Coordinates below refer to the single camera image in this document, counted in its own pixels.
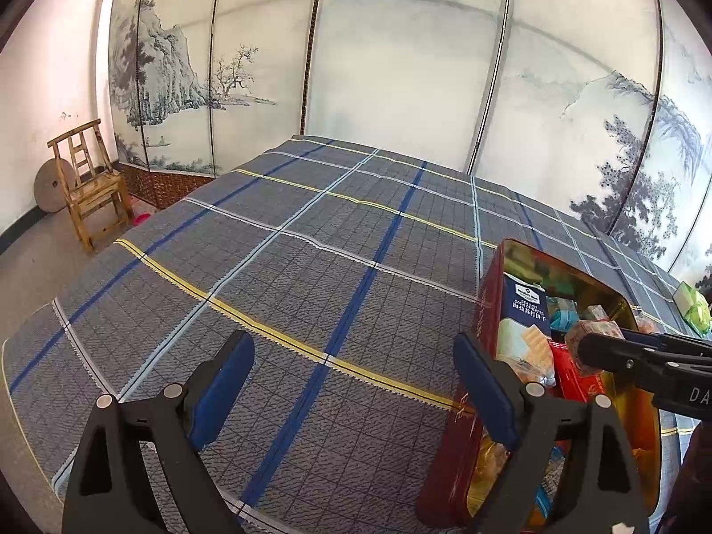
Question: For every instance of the blue grey plaid tablecloth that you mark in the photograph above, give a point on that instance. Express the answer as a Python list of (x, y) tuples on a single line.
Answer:
[(311, 289)]

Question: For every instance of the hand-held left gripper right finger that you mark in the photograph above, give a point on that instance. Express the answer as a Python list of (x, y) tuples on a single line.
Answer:
[(489, 395)]

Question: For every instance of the small pink object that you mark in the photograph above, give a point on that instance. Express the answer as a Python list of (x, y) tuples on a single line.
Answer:
[(142, 217)]

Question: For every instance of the red and gold tin box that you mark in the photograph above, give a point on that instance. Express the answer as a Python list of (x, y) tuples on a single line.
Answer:
[(489, 311)]

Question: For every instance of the white and blue cracker packet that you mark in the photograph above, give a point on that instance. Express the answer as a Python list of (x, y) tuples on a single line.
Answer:
[(525, 300)]

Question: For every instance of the ink painting folding screen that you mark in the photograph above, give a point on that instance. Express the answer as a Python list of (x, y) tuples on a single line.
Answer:
[(389, 67)]

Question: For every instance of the green snack bag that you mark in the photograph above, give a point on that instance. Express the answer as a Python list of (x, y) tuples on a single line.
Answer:
[(692, 306)]

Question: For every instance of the red snack packet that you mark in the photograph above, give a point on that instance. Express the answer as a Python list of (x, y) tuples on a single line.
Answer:
[(573, 372)]

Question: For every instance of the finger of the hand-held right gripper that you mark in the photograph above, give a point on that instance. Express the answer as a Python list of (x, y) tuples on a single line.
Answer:
[(617, 359), (678, 345)]

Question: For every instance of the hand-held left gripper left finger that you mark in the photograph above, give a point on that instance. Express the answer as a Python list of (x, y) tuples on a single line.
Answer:
[(222, 389)]

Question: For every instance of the reddish brown cake packet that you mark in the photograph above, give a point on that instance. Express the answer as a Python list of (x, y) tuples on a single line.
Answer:
[(578, 334)]

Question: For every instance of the round stone disc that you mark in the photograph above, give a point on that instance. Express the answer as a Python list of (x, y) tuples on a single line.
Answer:
[(50, 189)]

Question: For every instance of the teal snack packet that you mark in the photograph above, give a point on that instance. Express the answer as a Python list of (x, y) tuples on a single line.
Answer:
[(562, 311)]

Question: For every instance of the light wooden chair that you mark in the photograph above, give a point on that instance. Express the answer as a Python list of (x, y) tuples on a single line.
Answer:
[(94, 189)]

